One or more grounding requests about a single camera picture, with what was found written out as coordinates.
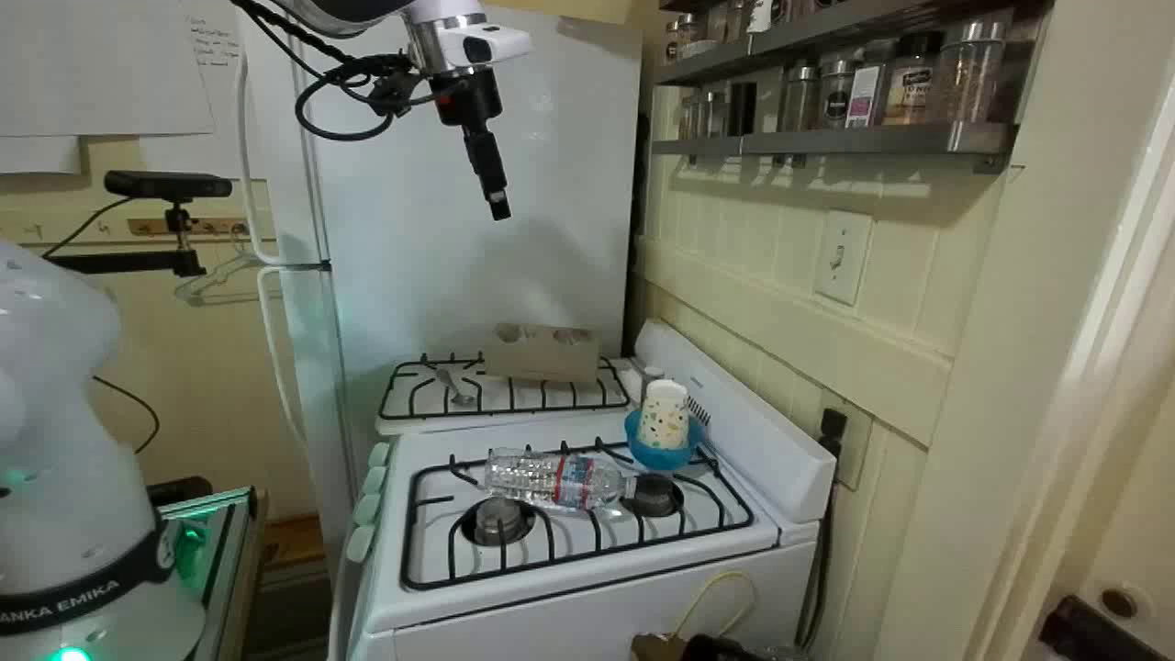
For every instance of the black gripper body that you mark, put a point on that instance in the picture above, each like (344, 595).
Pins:
(469, 99)

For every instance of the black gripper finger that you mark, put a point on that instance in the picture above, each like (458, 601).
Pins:
(492, 175)

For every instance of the clear plastic water bottle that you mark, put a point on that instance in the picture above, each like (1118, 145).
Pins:
(564, 480)

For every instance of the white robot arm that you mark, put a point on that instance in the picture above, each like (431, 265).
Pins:
(90, 571)

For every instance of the white refrigerator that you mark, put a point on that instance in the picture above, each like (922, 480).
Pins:
(386, 242)

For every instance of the left black burner grate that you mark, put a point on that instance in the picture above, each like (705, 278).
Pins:
(459, 388)

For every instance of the black burner grate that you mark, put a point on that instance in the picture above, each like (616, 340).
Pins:
(459, 388)
(469, 535)

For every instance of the patterned paper cup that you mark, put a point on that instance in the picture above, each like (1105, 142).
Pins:
(666, 418)

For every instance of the blue bowl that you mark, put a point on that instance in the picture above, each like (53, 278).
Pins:
(666, 448)

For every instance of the white gas stove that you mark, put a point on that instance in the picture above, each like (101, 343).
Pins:
(747, 589)

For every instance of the right black burner grate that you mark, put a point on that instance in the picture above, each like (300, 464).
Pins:
(469, 535)

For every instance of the black camera on stand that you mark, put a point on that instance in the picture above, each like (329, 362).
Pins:
(126, 186)

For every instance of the white wall outlet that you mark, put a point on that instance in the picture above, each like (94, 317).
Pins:
(842, 254)

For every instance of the wall spice rack shelf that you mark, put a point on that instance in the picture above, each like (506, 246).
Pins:
(845, 80)

